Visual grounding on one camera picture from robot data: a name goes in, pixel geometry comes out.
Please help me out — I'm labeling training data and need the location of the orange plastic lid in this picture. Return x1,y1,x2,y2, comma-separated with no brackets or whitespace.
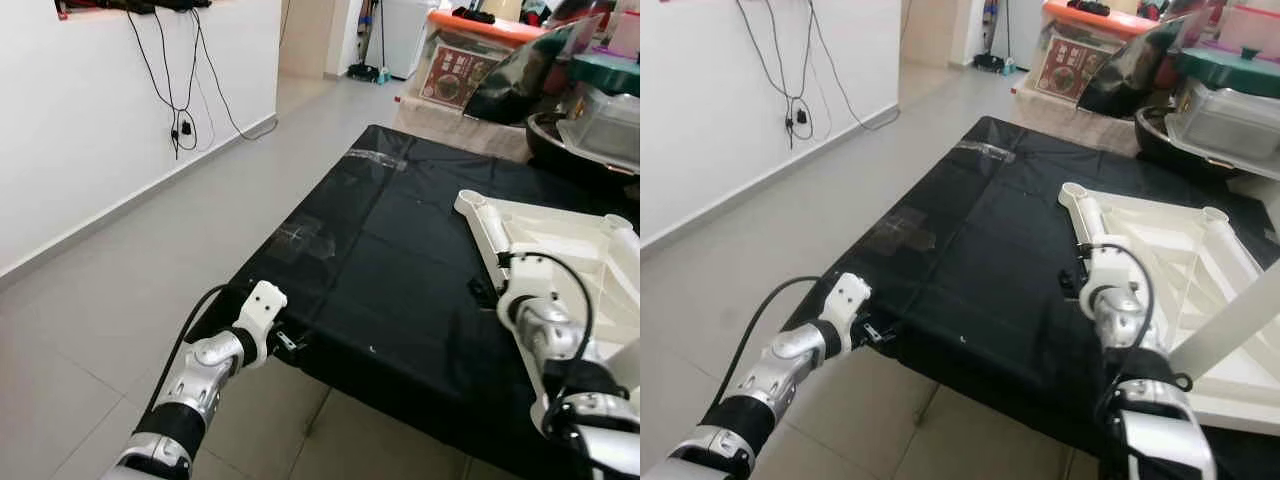
1040,0,1151,41
428,8,546,46

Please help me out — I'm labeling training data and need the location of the black router box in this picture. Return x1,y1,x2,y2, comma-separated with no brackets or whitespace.
55,0,216,16

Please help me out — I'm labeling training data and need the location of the green round pot lid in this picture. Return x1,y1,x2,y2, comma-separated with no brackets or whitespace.
572,50,640,96
1178,45,1280,99

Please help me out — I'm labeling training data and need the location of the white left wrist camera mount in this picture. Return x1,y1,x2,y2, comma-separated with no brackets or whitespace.
825,272,873,336
238,280,289,346

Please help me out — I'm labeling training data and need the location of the black glossy bag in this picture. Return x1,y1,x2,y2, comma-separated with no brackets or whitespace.
1075,15,1201,119
465,15,601,126

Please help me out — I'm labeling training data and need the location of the clear plastic storage box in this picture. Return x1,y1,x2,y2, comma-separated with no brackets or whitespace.
1165,80,1280,166
555,85,640,171

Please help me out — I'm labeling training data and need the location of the pink plastic container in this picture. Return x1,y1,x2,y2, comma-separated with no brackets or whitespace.
1215,5,1280,51
605,8,640,56

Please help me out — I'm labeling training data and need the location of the black wall power cable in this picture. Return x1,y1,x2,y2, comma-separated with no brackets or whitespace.
125,10,281,161
735,0,901,151

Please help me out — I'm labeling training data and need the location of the black round wok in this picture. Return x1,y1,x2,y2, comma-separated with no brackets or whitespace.
1135,105,1251,181
527,112,640,186

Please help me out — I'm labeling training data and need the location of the clear crinkled tape strip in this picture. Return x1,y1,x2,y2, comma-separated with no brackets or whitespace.
955,140,1016,163
345,148,406,171

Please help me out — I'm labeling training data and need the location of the clear flat tape patch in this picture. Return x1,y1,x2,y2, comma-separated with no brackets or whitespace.
870,205,936,251
270,215,336,261

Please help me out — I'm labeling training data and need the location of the dark floor mop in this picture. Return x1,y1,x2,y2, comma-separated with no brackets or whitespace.
972,0,1016,76
345,0,391,83

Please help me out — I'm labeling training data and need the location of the beige patterned cloth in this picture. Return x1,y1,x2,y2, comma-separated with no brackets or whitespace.
1010,88,1141,156
395,98,531,161

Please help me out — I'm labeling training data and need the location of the white plastic table top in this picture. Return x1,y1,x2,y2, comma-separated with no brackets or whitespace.
453,188,640,406
1058,182,1280,436

